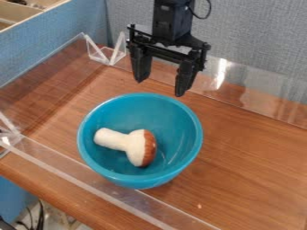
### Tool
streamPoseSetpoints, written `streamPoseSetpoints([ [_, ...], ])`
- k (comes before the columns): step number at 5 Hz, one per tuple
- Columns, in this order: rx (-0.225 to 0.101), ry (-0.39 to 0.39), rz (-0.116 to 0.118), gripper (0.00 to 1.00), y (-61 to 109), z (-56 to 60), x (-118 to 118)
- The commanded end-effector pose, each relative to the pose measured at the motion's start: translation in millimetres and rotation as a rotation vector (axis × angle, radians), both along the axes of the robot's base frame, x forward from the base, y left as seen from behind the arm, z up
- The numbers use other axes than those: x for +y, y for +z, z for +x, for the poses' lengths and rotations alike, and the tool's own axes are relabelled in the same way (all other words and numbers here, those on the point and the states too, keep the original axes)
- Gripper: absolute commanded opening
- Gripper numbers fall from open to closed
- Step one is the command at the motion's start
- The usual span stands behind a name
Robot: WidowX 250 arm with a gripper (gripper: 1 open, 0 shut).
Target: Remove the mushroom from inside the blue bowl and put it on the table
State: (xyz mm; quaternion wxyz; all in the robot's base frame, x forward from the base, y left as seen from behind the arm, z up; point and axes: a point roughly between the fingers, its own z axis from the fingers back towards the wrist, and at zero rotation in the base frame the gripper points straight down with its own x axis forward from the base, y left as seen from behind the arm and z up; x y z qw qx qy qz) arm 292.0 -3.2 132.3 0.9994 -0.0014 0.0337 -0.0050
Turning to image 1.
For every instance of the white brown toy mushroom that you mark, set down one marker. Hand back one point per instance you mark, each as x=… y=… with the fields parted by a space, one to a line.
x=139 y=144

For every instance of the clear acrylic back barrier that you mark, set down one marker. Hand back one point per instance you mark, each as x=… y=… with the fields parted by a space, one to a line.
x=254 y=89

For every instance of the clear acrylic front barrier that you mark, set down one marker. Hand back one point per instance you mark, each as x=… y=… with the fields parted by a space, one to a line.
x=134 y=201

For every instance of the blue plastic bowl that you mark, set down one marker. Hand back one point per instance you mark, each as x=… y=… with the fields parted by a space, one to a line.
x=167 y=118

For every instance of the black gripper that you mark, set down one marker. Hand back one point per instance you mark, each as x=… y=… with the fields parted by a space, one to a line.
x=186 y=51

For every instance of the clear acrylic barrier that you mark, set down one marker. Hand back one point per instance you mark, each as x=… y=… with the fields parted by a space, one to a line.
x=134 y=201
x=254 y=89

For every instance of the clear acrylic corner bracket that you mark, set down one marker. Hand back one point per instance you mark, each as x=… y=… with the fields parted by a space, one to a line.
x=107 y=55

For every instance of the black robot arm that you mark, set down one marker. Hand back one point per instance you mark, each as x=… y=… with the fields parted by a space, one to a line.
x=172 y=19

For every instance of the wooden shelf unit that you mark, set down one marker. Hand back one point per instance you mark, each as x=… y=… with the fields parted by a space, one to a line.
x=18 y=11

